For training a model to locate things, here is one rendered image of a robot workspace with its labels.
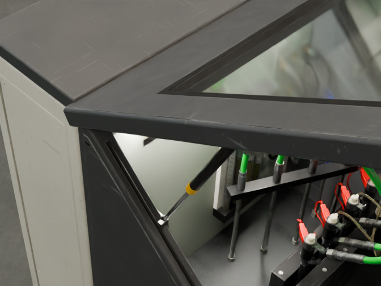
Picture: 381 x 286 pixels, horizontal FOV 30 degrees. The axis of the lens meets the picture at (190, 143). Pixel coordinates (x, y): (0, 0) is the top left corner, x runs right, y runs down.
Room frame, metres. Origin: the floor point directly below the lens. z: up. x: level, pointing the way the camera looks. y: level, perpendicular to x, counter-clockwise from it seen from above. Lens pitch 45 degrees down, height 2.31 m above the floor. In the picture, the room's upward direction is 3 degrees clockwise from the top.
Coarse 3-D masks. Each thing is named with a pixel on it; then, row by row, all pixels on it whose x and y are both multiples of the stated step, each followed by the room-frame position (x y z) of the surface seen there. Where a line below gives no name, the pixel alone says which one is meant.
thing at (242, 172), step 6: (246, 156) 1.07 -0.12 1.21; (246, 162) 1.07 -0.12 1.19; (240, 168) 1.08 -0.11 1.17; (246, 168) 1.08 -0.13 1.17; (366, 168) 0.89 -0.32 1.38; (240, 174) 1.07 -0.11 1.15; (246, 174) 1.08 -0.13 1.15; (372, 174) 0.88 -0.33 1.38; (372, 180) 0.88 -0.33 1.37; (378, 180) 0.88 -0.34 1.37; (378, 186) 0.87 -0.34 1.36; (366, 258) 0.86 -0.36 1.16; (372, 258) 0.85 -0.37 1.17; (378, 258) 0.84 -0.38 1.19
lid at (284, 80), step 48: (288, 0) 1.16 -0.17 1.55; (336, 0) 1.12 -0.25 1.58; (192, 48) 1.02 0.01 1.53; (240, 48) 0.96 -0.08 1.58; (288, 48) 0.93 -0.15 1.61; (336, 48) 0.87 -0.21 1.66; (96, 96) 0.90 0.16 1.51; (144, 96) 0.84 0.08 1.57; (192, 96) 0.78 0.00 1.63; (240, 96) 0.74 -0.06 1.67; (288, 96) 0.69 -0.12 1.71; (336, 96) 0.69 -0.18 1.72; (240, 144) 0.64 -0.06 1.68; (288, 144) 0.59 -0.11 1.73; (336, 144) 0.55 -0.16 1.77
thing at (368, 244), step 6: (282, 156) 1.11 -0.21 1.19; (276, 162) 1.11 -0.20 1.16; (282, 162) 1.11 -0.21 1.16; (276, 168) 1.11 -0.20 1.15; (282, 168) 1.11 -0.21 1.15; (276, 174) 1.11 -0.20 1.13; (276, 180) 1.10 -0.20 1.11; (342, 240) 0.98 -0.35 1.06; (348, 240) 0.97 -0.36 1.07; (354, 240) 0.96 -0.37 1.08; (360, 240) 0.96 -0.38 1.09; (348, 246) 0.96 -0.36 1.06; (354, 246) 0.95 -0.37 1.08; (360, 246) 0.94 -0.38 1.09; (366, 246) 0.94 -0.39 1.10; (372, 246) 0.93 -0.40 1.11; (378, 246) 0.92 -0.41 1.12
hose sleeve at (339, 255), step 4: (336, 252) 0.90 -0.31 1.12; (340, 252) 0.90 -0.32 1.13; (344, 252) 0.89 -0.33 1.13; (336, 256) 0.89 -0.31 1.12; (340, 256) 0.89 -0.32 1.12; (344, 256) 0.88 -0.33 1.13; (348, 256) 0.88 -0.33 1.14; (352, 256) 0.87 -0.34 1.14; (356, 256) 0.87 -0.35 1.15; (360, 256) 0.86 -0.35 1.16; (364, 256) 0.86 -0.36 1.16; (348, 260) 0.87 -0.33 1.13; (352, 260) 0.87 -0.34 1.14; (356, 260) 0.86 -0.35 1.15; (360, 260) 0.86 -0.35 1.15
